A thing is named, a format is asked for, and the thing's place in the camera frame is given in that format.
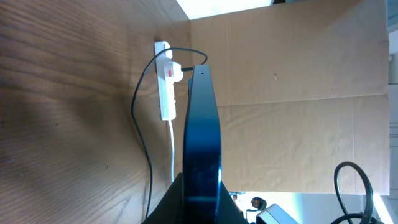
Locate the white USB charger adapter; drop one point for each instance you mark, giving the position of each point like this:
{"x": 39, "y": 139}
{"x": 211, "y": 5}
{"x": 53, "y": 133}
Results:
{"x": 174, "y": 72}

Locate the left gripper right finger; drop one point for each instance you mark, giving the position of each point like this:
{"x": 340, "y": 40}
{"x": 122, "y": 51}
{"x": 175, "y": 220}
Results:
{"x": 228, "y": 211}

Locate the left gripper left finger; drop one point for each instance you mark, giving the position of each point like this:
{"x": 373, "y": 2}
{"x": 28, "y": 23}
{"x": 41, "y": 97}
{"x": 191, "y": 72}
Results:
{"x": 169, "y": 210}

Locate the brown cardboard panel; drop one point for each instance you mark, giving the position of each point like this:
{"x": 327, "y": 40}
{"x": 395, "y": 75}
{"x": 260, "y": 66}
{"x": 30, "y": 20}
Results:
{"x": 300, "y": 88}

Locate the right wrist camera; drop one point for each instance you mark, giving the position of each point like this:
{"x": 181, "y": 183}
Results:
{"x": 274, "y": 215}

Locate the white power strip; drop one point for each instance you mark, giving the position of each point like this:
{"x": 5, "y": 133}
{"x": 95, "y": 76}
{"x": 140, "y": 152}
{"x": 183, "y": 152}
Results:
{"x": 166, "y": 90}

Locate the blue Galaxy smartphone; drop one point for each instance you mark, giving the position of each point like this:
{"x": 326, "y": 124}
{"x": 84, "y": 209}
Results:
{"x": 201, "y": 151}

